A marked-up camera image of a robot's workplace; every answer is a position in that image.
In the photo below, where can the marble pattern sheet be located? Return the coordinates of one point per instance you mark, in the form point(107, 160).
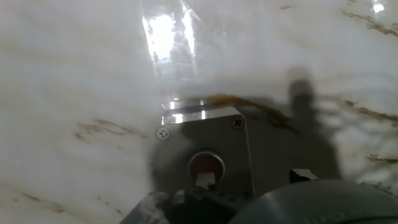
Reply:
point(77, 77)

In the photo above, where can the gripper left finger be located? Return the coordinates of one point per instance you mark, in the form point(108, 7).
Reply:
point(205, 180)

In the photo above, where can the clear tape strip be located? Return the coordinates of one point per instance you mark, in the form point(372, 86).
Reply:
point(171, 46)

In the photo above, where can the grey box with red button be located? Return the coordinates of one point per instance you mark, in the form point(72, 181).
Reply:
point(217, 137)

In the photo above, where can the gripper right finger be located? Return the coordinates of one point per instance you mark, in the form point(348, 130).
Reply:
point(301, 175)

